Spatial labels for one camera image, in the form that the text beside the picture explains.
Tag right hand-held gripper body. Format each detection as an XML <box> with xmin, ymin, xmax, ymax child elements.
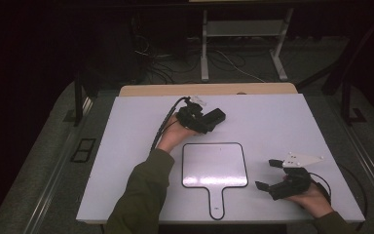
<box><xmin>267</xmin><ymin>151</ymin><xmax>325</xmax><ymax>201</ymax></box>

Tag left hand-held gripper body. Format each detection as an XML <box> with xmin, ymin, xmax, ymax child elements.
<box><xmin>174</xmin><ymin>96</ymin><xmax>209</xmax><ymax>136</ymax></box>

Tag black whiteboard eraser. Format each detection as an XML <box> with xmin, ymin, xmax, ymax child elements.
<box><xmin>203</xmin><ymin>107</ymin><xmax>227</xmax><ymax>130</ymax></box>

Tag small handheld whiteboard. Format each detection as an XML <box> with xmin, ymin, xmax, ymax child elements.
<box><xmin>181</xmin><ymin>141</ymin><xmax>249</xmax><ymax>221</ymax></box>

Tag person's left hand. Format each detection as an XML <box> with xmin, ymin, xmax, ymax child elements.
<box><xmin>156</xmin><ymin>112</ymin><xmax>198</xmax><ymax>154</ymax></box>

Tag person's right hand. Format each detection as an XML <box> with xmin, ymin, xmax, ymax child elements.
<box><xmin>283</xmin><ymin>176</ymin><xmax>334</xmax><ymax>219</ymax></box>

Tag wooden table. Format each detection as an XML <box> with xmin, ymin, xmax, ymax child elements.
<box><xmin>119</xmin><ymin>82</ymin><xmax>299</xmax><ymax>98</ymax></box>

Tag white metal stand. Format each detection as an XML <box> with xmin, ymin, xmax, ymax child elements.
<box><xmin>200</xmin><ymin>7</ymin><xmax>295</xmax><ymax>83</ymax></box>

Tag black metal stand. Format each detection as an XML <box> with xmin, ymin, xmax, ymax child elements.
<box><xmin>62</xmin><ymin>69</ymin><xmax>94</xmax><ymax>128</ymax></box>

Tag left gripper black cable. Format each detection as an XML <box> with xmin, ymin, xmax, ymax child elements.
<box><xmin>149</xmin><ymin>96</ymin><xmax>191</xmax><ymax>154</ymax></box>

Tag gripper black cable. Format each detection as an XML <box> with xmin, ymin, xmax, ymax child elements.
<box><xmin>309</xmin><ymin>172</ymin><xmax>368</xmax><ymax>232</ymax></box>
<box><xmin>149</xmin><ymin>96</ymin><xmax>191</xmax><ymax>154</ymax></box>

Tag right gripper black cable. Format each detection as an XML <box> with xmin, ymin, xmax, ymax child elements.
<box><xmin>309</xmin><ymin>172</ymin><xmax>368</xmax><ymax>232</ymax></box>

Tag tangle of floor cables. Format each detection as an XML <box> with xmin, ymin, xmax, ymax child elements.
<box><xmin>131</xmin><ymin>33</ymin><xmax>208</xmax><ymax>85</ymax></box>

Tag white floor cable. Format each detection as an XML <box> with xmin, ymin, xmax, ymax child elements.
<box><xmin>215</xmin><ymin>49</ymin><xmax>267</xmax><ymax>84</ymax></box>

